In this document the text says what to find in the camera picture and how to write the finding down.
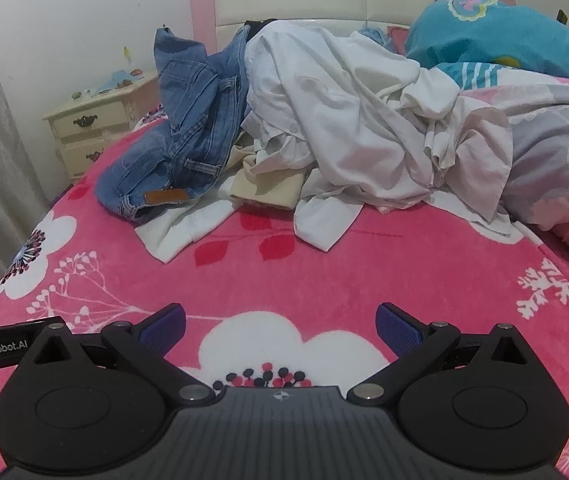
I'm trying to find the blue denim jeans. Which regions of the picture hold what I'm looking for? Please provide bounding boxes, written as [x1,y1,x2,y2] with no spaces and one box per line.
[95,24,254,223]

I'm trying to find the pink bed headboard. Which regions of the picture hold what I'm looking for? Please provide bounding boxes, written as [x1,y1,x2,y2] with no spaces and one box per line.
[188,0,521,58]

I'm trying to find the cream nightstand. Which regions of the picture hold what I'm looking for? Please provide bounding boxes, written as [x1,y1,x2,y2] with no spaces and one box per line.
[42,71,162,184]

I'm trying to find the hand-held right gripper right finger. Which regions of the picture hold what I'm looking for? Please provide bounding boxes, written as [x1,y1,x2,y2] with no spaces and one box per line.
[345,302,546,407]

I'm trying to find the beige garment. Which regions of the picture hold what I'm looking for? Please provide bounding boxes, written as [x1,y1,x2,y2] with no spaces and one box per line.
[228,142,315,211]

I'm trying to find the pink pillow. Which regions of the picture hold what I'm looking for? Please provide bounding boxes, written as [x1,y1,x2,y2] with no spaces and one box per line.
[388,25,411,56]

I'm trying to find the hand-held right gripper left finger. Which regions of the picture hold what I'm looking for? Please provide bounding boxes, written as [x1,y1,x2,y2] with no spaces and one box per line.
[18,303,218,407]

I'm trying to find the pink and grey quilt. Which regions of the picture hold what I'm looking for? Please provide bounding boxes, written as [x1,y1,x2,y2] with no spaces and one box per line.
[439,67,569,306]

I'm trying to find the off-white garment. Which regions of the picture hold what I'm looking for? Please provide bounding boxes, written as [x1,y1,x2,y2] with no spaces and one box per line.
[354,57,515,238]

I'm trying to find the pink floral blanket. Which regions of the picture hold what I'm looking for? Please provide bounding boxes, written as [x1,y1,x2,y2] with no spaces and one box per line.
[0,107,569,466]

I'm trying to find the light blue cloth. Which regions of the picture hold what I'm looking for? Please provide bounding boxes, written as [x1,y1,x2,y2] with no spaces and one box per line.
[357,24,397,55]

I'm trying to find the white shirt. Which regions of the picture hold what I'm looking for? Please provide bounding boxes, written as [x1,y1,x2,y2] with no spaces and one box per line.
[240,19,432,252]

